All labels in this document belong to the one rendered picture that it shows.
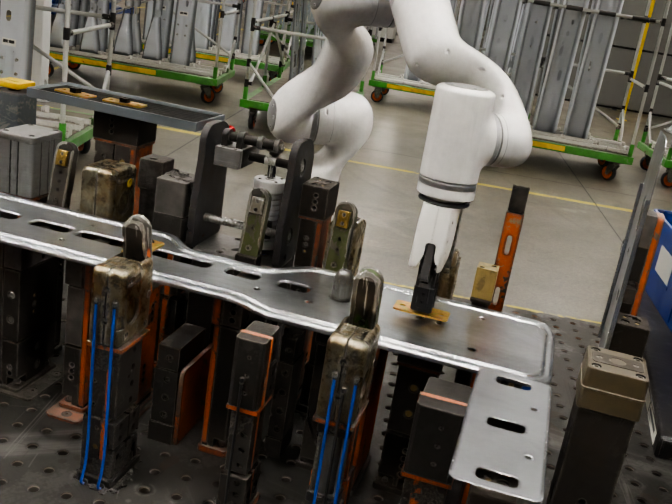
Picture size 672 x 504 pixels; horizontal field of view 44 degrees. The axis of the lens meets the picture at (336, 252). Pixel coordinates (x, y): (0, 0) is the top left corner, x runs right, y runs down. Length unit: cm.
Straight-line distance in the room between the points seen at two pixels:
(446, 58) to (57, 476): 85
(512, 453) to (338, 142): 103
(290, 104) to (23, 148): 54
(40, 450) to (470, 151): 80
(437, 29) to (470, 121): 17
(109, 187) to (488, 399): 80
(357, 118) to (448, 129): 69
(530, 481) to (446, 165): 45
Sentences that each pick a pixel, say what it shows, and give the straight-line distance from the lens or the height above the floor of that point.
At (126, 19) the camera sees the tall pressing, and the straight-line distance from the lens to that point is 920.
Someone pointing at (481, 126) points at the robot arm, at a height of 131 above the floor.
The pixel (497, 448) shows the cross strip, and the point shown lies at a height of 100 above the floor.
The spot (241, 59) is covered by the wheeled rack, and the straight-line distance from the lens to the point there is 1058.
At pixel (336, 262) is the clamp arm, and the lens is 143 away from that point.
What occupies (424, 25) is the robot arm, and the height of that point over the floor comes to 142.
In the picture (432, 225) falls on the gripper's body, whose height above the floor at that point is 116.
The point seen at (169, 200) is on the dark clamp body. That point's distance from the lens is 154.
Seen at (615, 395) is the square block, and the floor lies 103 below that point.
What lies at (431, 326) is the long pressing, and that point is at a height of 100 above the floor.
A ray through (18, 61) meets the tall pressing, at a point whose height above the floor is 65.
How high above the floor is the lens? 147
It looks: 18 degrees down
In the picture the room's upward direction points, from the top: 9 degrees clockwise
